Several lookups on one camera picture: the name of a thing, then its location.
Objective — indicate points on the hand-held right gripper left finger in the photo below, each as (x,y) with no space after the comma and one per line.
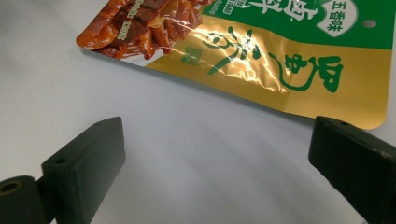
(84,168)

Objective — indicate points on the gold and green snack packet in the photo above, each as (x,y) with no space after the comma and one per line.
(280,53)

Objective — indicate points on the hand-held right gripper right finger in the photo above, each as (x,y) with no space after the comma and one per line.
(355,161)

